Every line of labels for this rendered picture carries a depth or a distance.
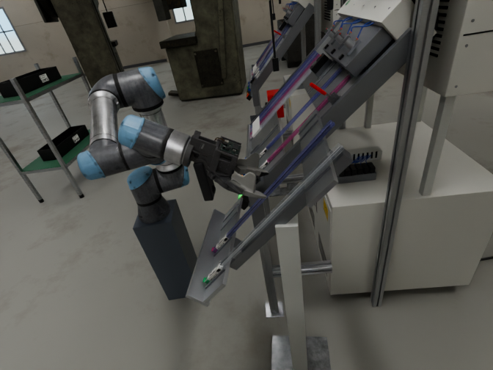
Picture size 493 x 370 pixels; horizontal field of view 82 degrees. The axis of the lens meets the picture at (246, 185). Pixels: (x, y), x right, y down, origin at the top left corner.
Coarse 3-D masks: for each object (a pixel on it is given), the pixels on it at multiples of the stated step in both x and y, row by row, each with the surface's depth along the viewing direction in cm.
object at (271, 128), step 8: (272, 120) 136; (264, 128) 139; (272, 128) 129; (256, 136) 144; (264, 136) 133; (272, 136) 123; (256, 144) 136; (264, 144) 126; (280, 144) 110; (256, 152) 130; (272, 152) 113; (280, 152) 106; (264, 160) 115; (272, 160) 108; (264, 168) 110
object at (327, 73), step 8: (328, 40) 133; (320, 48) 136; (328, 56) 121; (336, 64) 108; (312, 72) 127; (328, 72) 111; (344, 72) 98; (360, 72) 88; (304, 80) 129; (312, 80) 121; (320, 80) 113; (336, 80) 100; (352, 80) 90; (304, 88) 123; (312, 88) 116; (328, 88) 102; (344, 88) 91; (312, 96) 111; (320, 96) 104; (328, 104) 95; (320, 112) 96
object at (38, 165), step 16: (16, 80) 211; (64, 80) 264; (0, 96) 242; (16, 96) 230; (32, 96) 224; (32, 112) 222; (0, 144) 238; (48, 144) 237; (80, 144) 289; (64, 160) 260; (32, 192) 266; (80, 192) 266
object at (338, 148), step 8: (336, 152) 50; (328, 160) 51; (320, 168) 52; (312, 176) 53; (304, 184) 55; (296, 192) 56; (288, 200) 57; (280, 208) 59; (272, 216) 60; (264, 224) 61; (256, 232) 63; (248, 240) 65; (240, 248) 67; (232, 256) 69; (224, 264) 71; (208, 280) 75
